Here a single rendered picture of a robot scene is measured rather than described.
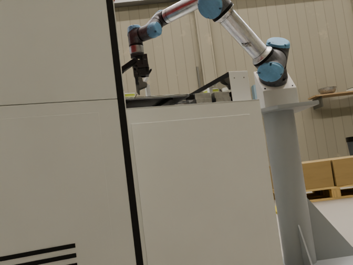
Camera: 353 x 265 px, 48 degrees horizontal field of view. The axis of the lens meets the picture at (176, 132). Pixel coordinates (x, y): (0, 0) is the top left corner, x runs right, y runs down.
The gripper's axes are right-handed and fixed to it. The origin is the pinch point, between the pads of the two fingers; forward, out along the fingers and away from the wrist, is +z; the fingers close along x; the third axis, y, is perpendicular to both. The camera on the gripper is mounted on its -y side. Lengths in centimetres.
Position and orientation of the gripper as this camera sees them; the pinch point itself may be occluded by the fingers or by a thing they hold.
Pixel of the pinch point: (137, 92)
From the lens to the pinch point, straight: 209.0
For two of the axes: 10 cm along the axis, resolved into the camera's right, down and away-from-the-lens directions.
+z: 1.2, 9.9, -0.8
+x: -1.1, 0.9, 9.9
